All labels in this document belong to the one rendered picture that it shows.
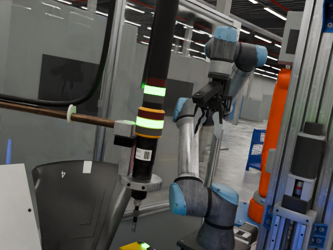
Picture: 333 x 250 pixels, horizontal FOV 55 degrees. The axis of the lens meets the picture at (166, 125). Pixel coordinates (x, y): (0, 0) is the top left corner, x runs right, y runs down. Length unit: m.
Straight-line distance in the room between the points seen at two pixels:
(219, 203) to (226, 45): 0.57
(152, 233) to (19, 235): 1.03
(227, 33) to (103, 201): 0.65
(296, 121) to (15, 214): 0.99
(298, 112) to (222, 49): 0.42
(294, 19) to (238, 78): 3.25
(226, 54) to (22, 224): 0.75
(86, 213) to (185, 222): 1.35
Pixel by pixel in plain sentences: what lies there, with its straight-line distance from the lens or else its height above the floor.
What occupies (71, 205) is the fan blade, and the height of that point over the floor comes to 1.36.
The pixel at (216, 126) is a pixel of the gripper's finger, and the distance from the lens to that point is 1.04.
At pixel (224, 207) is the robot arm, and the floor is 1.21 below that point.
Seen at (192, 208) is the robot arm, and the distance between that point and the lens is 1.22.
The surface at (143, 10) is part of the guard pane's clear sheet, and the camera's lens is 1.46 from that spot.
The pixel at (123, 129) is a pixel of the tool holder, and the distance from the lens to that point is 0.52.
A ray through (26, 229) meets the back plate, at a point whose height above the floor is 1.23.
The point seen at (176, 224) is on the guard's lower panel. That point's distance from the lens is 1.91.
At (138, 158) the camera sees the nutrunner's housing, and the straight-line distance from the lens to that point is 0.52.
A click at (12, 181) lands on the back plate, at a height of 1.33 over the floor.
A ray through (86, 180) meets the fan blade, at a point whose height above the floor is 1.40.
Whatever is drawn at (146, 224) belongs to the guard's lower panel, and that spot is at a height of 0.90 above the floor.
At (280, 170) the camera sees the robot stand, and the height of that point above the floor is 1.36.
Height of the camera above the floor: 1.62
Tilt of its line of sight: 7 degrees down
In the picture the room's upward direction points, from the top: 9 degrees clockwise
